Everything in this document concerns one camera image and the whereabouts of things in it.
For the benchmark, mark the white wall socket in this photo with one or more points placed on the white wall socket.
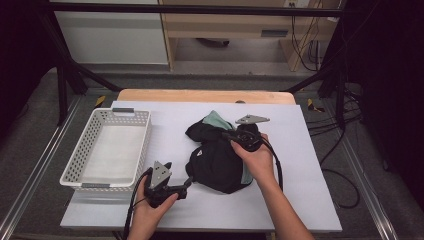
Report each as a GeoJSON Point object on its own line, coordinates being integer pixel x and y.
{"type": "Point", "coordinates": [296, 3]}

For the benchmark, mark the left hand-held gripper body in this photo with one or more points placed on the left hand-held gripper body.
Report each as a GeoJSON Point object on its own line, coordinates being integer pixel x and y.
{"type": "Point", "coordinates": [159, 175]}

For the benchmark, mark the light wooden desk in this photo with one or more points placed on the light wooden desk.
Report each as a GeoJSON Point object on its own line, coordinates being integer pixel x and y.
{"type": "Point", "coordinates": [216, 26]}

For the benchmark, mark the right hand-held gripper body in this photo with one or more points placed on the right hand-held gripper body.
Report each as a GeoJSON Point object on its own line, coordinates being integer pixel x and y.
{"type": "Point", "coordinates": [248, 136]}

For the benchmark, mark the person's left hand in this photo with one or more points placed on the person's left hand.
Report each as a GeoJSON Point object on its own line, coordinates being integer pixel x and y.
{"type": "Point", "coordinates": [148, 213]}

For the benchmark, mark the dark chair base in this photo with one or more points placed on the dark chair base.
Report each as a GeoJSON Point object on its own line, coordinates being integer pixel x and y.
{"type": "Point", "coordinates": [213, 42]}

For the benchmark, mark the white perforated plastic basket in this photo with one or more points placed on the white perforated plastic basket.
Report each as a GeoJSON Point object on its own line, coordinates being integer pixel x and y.
{"type": "Point", "coordinates": [113, 153]}

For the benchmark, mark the white cabinet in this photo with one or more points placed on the white cabinet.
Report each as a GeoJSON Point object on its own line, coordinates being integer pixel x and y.
{"type": "Point", "coordinates": [110, 36]}

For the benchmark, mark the black curtain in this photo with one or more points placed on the black curtain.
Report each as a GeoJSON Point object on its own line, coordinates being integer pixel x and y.
{"type": "Point", "coordinates": [390, 66]}
{"type": "Point", "coordinates": [20, 50]}

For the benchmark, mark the aluminium floor rail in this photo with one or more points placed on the aluminium floor rail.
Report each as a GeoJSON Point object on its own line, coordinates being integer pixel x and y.
{"type": "Point", "coordinates": [41, 163]}
{"type": "Point", "coordinates": [368, 186]}

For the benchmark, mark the person's right hand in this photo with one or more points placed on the person's right hand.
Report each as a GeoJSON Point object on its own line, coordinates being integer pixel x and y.
{"type": "Point", "coordinates": [260, 165]}

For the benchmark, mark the black metal stand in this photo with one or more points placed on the black metal stand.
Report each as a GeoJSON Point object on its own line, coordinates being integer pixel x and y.
{"type": "Point", "coordinates": [62, 96]}
{"type": "Point", "coordinates": [340, 100]}

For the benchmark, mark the black and green t-shirt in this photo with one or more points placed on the black and green t-shirt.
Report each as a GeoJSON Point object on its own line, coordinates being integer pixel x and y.
{"type": "Point", "coordinates": [213, 160]}

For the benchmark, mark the black frame crossbar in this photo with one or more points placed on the black frame crossbar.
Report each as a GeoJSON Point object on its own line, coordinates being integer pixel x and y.
{"type": "Point", "coordinates": [200, 9]}

